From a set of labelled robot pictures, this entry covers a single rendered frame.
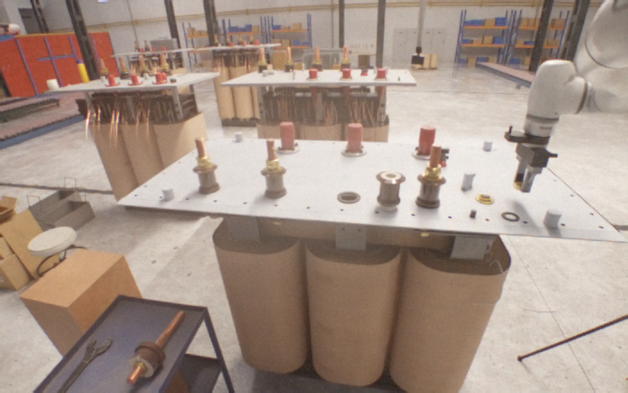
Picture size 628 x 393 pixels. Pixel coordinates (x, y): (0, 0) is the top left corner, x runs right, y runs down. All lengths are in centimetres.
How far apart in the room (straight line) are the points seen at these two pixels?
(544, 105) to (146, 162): 342
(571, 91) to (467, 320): 92
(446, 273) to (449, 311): 21
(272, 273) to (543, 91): 116
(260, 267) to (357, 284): 42
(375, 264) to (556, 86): 83
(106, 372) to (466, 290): 137
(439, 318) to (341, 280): 45
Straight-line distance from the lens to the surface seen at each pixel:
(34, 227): 379
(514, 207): 120
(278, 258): 133
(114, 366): 141
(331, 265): 126
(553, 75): 108
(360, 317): 146
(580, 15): 1054
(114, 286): 185
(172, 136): 335
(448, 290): 134
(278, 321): 161
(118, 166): 399
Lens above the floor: 189
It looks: 29 degrees down
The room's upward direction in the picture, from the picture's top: 2 degrees counter-clockwise
